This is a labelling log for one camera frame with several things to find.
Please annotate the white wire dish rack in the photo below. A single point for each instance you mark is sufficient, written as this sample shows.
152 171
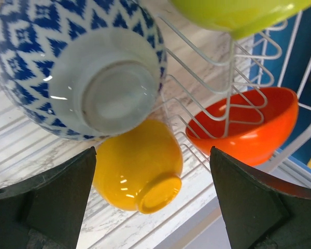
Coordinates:
203 67

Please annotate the yellow orange bowl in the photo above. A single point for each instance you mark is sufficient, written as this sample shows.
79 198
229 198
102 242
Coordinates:
141 169

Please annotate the red orange bowl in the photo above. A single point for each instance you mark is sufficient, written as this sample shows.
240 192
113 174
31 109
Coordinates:
260 122

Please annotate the lime green bowl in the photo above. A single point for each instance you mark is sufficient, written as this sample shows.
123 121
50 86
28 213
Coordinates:
238 18

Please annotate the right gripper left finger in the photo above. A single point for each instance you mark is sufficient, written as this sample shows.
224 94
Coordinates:
47 210

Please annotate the red patterned bowl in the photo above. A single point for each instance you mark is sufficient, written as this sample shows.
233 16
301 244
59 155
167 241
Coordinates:
81 70

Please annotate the blue shelf unit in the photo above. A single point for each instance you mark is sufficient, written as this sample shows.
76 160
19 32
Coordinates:
296 67

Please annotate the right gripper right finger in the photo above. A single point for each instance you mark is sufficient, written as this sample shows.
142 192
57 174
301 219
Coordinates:
260 210

